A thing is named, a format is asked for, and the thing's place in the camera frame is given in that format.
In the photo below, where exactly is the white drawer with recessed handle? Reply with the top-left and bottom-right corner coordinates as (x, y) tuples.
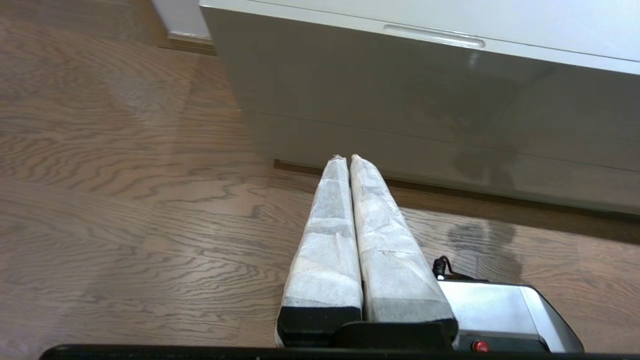
(200, 6), (640, 173)

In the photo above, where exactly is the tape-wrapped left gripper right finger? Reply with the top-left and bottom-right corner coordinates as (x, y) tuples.
(350, 154), (460, 346)

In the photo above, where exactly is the black cable on robot base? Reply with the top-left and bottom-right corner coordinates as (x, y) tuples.
(431, 255), (488, 282)

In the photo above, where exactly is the silver robot base, red button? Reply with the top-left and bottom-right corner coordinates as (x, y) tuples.
(436, 280), (585, 353)

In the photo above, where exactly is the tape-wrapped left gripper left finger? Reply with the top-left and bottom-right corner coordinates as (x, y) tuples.
(276, 154), (364, 348)

